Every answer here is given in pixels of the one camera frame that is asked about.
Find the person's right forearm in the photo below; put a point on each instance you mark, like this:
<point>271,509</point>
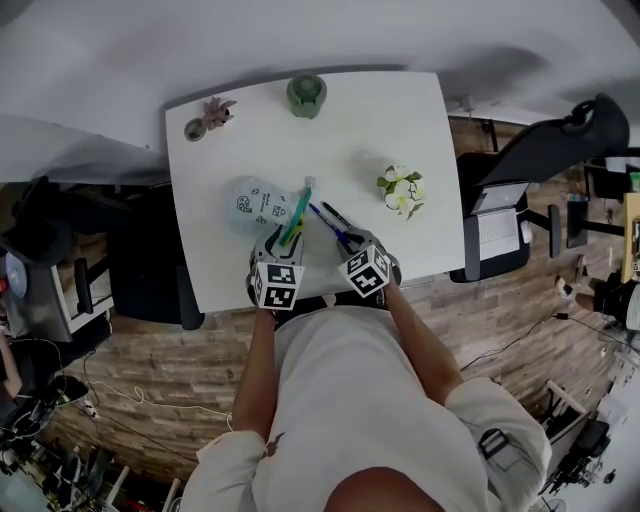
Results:
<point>422,345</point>

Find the light blue pencil pouch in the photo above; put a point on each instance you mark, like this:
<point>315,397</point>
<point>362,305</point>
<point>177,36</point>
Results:
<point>255,207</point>

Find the blue round plate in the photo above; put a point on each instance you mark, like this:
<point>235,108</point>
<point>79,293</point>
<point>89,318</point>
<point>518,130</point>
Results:
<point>14,279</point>

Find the blue pen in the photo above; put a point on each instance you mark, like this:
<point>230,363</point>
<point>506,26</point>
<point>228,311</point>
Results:
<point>325,220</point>

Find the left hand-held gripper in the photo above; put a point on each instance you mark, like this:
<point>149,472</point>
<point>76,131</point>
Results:
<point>277,287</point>

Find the green shaker bottle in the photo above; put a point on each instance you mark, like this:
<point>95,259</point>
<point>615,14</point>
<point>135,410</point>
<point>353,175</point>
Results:
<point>306,95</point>

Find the white power strip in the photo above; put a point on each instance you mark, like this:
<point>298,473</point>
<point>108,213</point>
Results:
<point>90,409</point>

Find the white laptop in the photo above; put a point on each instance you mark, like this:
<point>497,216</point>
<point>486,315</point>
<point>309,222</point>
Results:
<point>500,225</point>

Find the white flowers in white pot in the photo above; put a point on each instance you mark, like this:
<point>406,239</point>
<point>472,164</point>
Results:
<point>400,192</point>

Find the person's left forearm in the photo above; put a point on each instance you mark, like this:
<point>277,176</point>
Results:
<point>255,370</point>

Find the black pen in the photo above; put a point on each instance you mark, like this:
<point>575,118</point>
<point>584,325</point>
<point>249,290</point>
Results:
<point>340,216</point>

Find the black mesh office chair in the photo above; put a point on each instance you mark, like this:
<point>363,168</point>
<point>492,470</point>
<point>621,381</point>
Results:
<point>540,145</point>

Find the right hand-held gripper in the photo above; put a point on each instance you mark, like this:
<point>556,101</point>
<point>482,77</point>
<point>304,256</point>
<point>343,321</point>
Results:
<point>370,270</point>

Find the yellow wooden table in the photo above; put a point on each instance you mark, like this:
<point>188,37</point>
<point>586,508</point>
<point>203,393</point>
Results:
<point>631,235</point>

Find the person's white shirt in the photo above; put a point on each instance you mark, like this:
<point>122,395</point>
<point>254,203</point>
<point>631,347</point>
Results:
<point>360,400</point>

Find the small purple plant in pot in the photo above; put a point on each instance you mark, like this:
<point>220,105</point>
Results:
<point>217,112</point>

